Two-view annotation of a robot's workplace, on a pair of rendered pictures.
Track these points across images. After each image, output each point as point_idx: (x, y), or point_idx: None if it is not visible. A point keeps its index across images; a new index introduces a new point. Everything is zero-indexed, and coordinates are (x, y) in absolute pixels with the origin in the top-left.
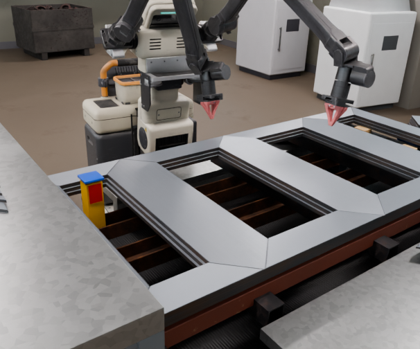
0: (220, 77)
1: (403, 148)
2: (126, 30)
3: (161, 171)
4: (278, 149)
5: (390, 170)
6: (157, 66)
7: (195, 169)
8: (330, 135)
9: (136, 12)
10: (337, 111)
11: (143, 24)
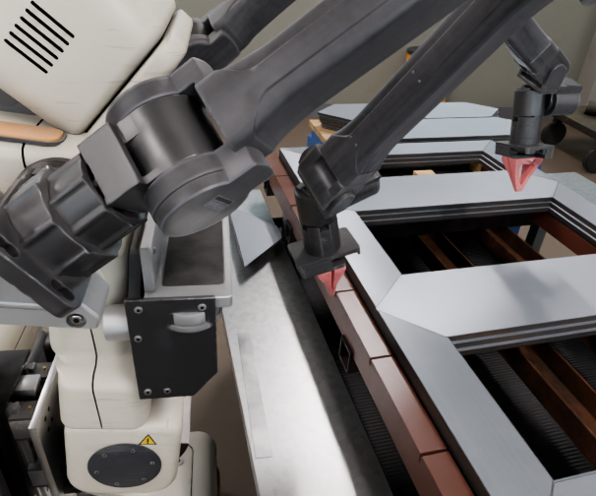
0: (370, 196)
1: (463, 177)
2: (254, 182)
3: None
4: (465, 270)
5: (513, 212)
6: (157, 253)
7: (328, 412)
8: (402, 204)
9: (340, 86)
10: (537, 164)
11: (83, 128)
